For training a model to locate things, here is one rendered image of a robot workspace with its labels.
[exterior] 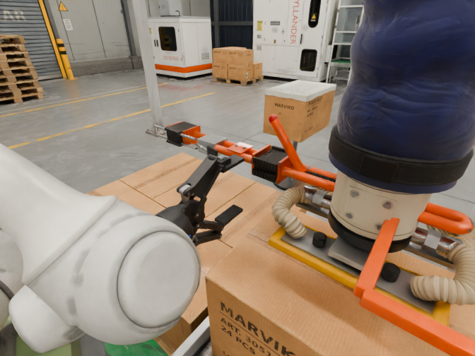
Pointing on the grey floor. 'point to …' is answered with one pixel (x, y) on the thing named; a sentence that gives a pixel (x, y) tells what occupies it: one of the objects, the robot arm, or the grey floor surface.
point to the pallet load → (235, 66)
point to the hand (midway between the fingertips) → (235, 186)
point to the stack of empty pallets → (17, 70)
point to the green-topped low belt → (339, 68)
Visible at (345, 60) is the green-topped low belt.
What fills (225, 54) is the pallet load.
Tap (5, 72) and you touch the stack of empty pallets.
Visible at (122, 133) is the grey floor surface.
